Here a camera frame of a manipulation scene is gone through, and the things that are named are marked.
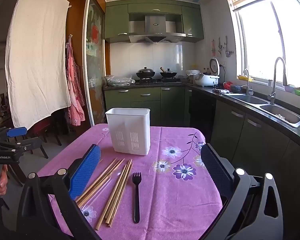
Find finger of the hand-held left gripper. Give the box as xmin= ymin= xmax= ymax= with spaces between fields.
xmin=0 ymin=137 xmax=42 ymax=153
xmin=0 ymin=127 xmax=28 ymax=143

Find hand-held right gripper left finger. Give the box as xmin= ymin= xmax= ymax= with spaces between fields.
xmin=16 ymin=144 xmax=102 ymax=240

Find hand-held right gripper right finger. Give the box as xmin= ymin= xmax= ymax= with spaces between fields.
xmin=200 ymin=143 xmax=284 ymax=240

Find clear plastic spoon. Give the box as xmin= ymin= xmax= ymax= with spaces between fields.
xmin=80 ymin=172 xmax=122 ymax=209

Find smooth bamboo chopstick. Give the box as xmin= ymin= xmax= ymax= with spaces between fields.
xmin=104 ymin=159 xmax=132 ymax=225
xmin=95 ymin=164 xmax=128 ymax=230
xmin=108 ymin=162 xmax=134 ymax=227

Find black plastic fork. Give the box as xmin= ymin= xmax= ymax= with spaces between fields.
xmin=132 ymin=172 xmax=142 ymax=224

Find white slotted utensil holder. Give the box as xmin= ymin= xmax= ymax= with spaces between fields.
xmin=105 ymin=108 xmax=151 ymax=156

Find person's left hand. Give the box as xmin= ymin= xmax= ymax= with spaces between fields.
xmin=0 ymin=164 xmax=9 ymax=196

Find dark wooden chair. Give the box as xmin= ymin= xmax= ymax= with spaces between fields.
xmin=20 ymin=117 xmax=63 ymax=161

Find pink floral tablecloth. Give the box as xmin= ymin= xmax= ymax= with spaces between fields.
xmin=37 ymin=124 xmax=224 ymax=240

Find dark sink counter cabinets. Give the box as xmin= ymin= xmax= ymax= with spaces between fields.
xmin=189 ymin=89 xmax=300 ymax=233

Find red checked apron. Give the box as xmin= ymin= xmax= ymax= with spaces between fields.
xmin=65 ymin=35 xmax=86 ymax=126

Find white hanging cloth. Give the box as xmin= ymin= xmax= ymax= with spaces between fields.
xmin=5 ymin=0 xmax=72 ymax=129

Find green lower kitchen cabinets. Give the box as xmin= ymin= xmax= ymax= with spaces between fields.
xmin=104 ymin=86 xmax=191 ymax=128

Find green kitchen cabinets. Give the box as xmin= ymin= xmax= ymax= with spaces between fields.
xmin=104 ymin=86 xmax=191 ymax=128
xmin=104 ymin=0 xmax=205 ymax=43

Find grey dish cloth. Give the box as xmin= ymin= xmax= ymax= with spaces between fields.
xmin=212 ymin=87 xmax=230 ymax=95

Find black kitchen countertop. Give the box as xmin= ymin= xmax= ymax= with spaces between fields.
xmin=104 ymin=80 xmax=300 ymax=144

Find steel double sink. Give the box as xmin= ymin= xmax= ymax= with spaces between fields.
xmin=221 ymin=93 xmax=300 ymax=129

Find short steel faucet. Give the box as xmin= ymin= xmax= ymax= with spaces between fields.
xmin=243 ymin=68 xmax=254 ymax=96

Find white rice cooker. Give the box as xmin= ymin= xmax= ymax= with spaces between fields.
xmin=195 ymin=57 xmax=221 ymax=87

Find plastic bag of greens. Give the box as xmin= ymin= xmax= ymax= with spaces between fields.
xmin=105 ymin=75 xmax=136 ymax=87

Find bagged food jars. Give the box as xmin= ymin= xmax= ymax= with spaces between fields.
xmin=186 ymin=70 xmax=200 ymax=84

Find tall steel faucet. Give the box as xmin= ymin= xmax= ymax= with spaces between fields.
xmin=269 ymin=57 xmax=288 ymax=105

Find gas stove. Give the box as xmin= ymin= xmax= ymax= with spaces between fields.
xmin=135 ymin=77 xmax=183 ymax=84

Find black pan with lid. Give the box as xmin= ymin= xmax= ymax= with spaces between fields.
xmin=160 ymin=67 xmax=178 ymax=78

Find painted glass sliding door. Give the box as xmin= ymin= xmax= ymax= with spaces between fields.
xmin=83 ymin=0 xmax=107 ymax=128

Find black wok with lid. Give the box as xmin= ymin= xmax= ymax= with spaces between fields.
xmin=136 ymin=67 xmax=156 ymax=79

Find kitchen window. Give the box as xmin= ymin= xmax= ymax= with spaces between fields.
xmin=229 ymin=0 xmax=300 ymax=91

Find green upper kitchen cabinets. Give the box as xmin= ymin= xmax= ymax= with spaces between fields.
xmin=104 ymin=0 xmax=205 ymax=43

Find steel range hood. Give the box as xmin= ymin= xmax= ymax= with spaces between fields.
xmin=128 ymin=15 xmax=187 ymax=44

